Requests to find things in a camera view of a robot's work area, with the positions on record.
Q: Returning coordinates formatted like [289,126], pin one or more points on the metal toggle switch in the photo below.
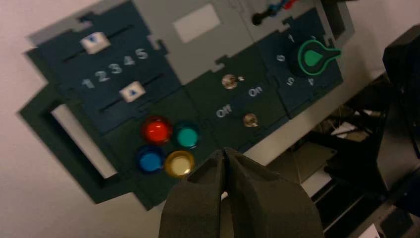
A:
[250,120]
[229,81]

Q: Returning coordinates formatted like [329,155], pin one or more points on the blue round push button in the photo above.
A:
[150,161]

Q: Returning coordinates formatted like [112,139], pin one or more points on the gray panel tile with window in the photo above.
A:
[190,56]

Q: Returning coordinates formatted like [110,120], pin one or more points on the dark green button panel tile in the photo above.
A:
[131,111]

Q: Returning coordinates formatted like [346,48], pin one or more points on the blue slider panel tile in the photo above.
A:
[108,70]

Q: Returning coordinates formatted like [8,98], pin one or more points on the red round push button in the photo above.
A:
[157,130]

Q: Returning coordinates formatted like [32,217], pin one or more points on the white slider knob up arrow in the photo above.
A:
[132,91]

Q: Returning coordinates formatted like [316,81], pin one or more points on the black metal table frame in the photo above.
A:
[357,157]

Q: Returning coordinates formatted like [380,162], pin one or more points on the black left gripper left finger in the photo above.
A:
[193,207]

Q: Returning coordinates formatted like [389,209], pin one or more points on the green black rotary knob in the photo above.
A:
[313,58]

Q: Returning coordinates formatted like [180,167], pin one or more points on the white slider knob down arrow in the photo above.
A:
[95,42]

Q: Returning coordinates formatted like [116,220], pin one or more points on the blue rotary dial panel tile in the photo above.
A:
[295,88]

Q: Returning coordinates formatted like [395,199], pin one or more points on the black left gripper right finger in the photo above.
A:
[272,207]

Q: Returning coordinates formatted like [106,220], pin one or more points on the yellow round push button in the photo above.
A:
[179,165]

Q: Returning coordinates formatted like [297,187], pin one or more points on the dark green toggle switch tile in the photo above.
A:
[210,95]

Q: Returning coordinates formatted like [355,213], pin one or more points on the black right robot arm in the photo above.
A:
[405,85]

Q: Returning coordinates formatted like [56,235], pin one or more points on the teal round push button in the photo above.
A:
[187,136]

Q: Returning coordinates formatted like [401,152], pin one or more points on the gray panel tile with lever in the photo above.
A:
[249,10]

